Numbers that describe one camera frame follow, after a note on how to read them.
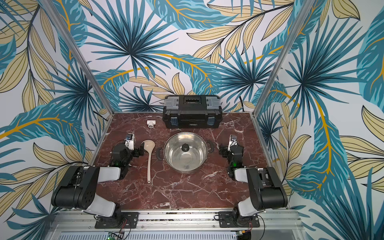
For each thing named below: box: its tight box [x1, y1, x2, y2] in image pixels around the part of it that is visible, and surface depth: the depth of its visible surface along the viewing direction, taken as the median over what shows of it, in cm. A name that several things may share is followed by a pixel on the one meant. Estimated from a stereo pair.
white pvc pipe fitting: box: [146, 120, 157, 129], surface depth 112 cm
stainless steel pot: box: [156, 131, 215, 174], surface depth 92 cm
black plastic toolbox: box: [162, 94, 223, 129], surface depth 102 cm
